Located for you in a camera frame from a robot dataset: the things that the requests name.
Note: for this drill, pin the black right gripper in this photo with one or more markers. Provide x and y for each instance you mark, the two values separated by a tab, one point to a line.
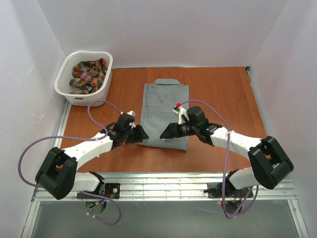
180	129

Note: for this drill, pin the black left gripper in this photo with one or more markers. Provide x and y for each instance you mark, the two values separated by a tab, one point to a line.
134	134

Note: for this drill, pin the grey long sleeve shirt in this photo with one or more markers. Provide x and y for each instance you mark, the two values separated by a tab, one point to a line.
159	98

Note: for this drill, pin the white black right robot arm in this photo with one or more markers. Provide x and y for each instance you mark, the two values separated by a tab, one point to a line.
269	162

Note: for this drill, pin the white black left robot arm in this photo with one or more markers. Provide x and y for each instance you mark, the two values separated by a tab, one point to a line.
59	175

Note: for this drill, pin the plaid long sleeve shirt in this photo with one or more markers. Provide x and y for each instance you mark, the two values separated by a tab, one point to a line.
88	76

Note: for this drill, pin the white plastic laundry basket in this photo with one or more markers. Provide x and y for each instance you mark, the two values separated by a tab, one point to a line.
62	87

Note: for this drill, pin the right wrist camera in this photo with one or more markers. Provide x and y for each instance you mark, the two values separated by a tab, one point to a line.
182	114

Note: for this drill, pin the aluminium rail frame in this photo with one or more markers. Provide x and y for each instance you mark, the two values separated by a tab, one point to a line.
168	205

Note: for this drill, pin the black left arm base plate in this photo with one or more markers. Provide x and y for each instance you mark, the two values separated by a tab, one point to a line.
112	190

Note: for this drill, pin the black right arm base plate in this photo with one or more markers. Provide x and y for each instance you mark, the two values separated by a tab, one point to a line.
214	190

